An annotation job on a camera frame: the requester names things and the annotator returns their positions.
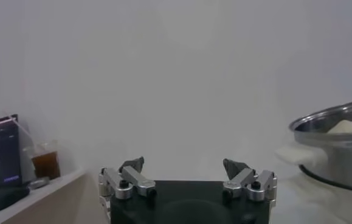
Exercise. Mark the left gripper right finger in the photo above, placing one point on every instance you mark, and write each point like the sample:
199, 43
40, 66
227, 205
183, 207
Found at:
242, 179

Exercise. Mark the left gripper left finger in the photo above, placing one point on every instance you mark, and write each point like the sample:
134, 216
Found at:
133, 179

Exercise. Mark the white steamed baozi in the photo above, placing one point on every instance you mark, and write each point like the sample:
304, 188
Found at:
349, 127

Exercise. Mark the steel steamer basket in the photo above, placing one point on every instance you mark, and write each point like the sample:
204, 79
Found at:
340, 161

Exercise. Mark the white side desk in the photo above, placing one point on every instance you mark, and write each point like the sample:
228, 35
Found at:
60, 204

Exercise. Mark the plastic cup iced coffee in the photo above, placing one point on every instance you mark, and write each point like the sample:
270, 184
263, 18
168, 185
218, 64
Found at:
45, 164

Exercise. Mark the black computer mouse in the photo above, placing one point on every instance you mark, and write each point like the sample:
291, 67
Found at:
2, 201

